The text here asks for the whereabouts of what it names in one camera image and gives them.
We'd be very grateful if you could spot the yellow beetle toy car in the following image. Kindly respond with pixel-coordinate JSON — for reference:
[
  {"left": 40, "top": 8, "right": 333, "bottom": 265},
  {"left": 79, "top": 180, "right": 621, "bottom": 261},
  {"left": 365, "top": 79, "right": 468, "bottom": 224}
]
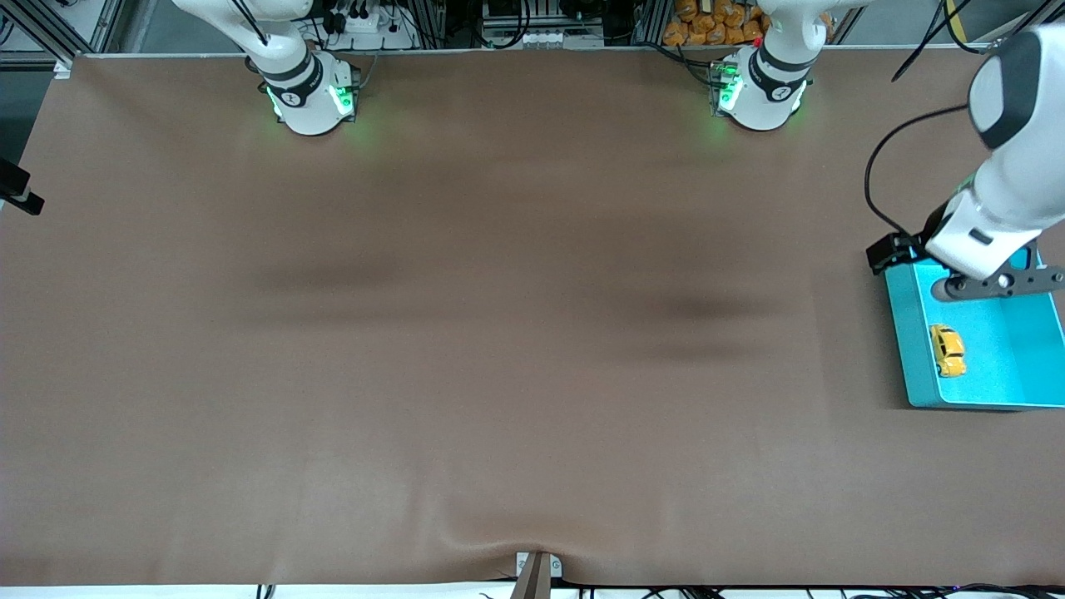
[{"left": 929, "top": 324, "right": 968, "bottom": 379}]

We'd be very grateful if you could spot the turquoise plastic bin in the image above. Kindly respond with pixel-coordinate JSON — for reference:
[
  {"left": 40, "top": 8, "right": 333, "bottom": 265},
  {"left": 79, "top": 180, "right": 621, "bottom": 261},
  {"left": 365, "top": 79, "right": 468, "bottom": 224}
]
[{"left": 884, "top": 246, "right": 1065, "bottom": 410}]

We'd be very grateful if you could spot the white power strip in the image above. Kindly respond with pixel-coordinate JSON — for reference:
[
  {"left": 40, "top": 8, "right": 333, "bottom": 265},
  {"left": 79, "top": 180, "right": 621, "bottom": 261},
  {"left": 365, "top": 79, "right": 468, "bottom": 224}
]
[{"left": 331, "top": 7, "right": 414, "bottom": 51}]

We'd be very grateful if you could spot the brown table mat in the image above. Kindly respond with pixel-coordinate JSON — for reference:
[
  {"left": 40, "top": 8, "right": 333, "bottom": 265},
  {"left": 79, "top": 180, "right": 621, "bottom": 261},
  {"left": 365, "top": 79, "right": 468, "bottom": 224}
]
[{"left": 0, "top": 48, "right": 1065, "bottom": 587}]

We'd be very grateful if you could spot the electronics unit with white connectors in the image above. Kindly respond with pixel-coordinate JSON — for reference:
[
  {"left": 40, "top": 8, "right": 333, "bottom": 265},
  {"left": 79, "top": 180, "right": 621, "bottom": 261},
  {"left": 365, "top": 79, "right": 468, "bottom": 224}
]
[{"left": 481, "top": 0, "right": 607, "bottom": 49}]

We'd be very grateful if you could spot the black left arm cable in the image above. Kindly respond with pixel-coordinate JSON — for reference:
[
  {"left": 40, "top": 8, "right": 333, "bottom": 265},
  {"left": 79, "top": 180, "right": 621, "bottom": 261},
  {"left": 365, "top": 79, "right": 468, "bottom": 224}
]
[{"left": 864, "top": 0, "right": 1065, "bottom": 242}]

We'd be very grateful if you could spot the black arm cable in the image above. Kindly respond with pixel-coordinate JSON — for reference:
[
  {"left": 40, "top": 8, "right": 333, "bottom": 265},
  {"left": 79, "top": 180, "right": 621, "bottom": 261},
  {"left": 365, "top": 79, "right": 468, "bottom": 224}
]
[
  {"left": 231, "top": 0, "right": 271, "bottom": 49},
  {"left": 864, "top": 0, "right": 1065, "bottom": 242}
]

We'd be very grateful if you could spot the aluminium frame strut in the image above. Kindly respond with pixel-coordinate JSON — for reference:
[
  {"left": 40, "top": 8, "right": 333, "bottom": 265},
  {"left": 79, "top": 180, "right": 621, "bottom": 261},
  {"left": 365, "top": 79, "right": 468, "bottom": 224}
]
[{"left": 21, "top": 0, "right": 126, "bottom": 72}]

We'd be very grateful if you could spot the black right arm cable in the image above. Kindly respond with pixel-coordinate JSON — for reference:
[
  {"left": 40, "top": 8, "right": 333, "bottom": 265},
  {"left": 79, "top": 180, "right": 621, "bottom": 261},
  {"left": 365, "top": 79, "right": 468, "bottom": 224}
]
[{"left": 231, "top": 0, "right": 271, "bottom": 49}]

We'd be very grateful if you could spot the metal clamp bracket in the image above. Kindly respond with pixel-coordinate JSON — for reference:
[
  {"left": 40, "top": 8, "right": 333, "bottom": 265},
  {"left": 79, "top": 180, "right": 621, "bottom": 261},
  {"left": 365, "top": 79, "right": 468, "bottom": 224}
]
[{"left": 516, "top": 552, "right": 564, "bottom": 580}]

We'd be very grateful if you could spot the grey bar under bracket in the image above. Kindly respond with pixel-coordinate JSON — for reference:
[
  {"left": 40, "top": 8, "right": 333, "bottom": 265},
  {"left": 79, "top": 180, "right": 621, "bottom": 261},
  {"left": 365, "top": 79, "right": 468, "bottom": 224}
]
[{"left": 509, "top": 553, "right": 552, "bottom": 599}]

